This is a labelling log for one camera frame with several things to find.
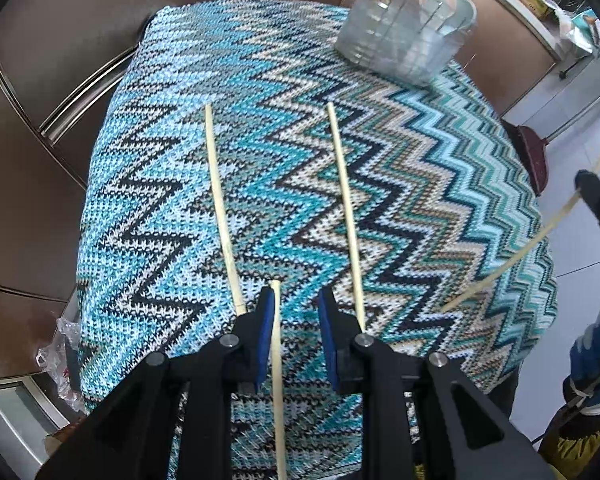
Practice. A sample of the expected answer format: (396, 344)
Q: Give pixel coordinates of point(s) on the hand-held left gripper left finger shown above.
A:
(265, 330)

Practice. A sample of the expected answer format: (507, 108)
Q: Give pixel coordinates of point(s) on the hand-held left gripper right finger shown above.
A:
(327, 340)

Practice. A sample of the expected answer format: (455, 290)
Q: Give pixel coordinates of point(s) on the white ceramic spoon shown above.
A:
(436, 5)

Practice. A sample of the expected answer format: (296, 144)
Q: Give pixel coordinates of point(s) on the person's right forearm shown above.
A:
(580, 445)

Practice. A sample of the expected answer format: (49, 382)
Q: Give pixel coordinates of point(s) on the person's right hand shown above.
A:
(597, 360)

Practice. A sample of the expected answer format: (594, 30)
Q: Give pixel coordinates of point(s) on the dark red dustpan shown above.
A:
(530, 160)

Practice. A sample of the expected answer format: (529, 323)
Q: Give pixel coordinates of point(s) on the zigzag knitted tablecloth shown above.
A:
(280, 160)

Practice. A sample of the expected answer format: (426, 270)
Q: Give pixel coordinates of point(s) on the clear plastic bag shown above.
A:
(575, 27)

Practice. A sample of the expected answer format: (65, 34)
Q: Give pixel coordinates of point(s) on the crumpled plastic bag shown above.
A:
(62, 355)

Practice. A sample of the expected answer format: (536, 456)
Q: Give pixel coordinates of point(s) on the yellow packet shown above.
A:
(534, 1)

